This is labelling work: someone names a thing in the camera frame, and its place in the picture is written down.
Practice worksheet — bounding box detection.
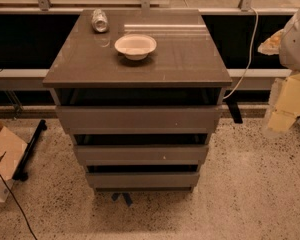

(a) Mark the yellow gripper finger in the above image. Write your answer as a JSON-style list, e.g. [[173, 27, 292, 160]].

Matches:
[[257, 30, 283, 56]]

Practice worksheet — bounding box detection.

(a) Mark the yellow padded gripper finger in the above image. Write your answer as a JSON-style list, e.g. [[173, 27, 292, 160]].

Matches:
[[265, 73, 300, 133]]

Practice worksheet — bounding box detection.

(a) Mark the grey top drawer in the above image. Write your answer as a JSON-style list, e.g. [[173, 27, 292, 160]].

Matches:
[[56, 106, 221, 134]]

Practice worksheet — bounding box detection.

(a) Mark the grey drawer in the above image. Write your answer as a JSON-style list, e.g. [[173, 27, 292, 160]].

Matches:
[[74, 145, 208, 165], [56, 106, 221, 134], [86, 172, 199, 189]]

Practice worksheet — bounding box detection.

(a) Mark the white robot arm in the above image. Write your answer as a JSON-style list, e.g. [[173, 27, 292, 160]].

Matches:
[[257, 9, 300, 134]]

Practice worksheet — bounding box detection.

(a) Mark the grey drawer cabinet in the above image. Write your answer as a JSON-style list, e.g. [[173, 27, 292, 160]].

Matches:
[[43, 10, 231, 192]]

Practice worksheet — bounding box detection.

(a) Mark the grey middle drawer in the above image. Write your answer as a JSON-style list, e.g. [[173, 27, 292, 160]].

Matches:
[[74, 145, 208, 165]]

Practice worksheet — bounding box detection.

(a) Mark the grey bottom drawer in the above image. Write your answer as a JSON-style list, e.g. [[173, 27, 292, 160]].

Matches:
[[86, 172, 199, 189]]

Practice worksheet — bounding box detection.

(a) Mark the white paper bowl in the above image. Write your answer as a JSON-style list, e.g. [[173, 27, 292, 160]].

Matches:
[[115, 34, 157, 61]]

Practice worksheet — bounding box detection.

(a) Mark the silver crushed can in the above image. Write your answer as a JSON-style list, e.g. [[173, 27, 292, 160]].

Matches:
[[91, 9, 109, 33]]

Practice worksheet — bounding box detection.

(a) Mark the blue tape cross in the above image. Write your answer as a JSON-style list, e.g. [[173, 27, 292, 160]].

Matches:
[[111, 192, 134, 207]]

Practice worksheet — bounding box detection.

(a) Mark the cardboard box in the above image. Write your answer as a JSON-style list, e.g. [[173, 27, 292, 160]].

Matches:
[[0, 121, 27, 203]]

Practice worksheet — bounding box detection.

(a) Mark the white cable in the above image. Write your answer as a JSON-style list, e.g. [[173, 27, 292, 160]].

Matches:
[[223, 7, 260, 101]]

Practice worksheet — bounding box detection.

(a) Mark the black bracket under rail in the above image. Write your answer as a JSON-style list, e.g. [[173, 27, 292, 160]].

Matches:
[[226, 100, 243, 124]]

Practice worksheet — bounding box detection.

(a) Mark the black cable on floor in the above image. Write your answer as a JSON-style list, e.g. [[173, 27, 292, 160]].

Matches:
[[0, 159, 39, 240]]

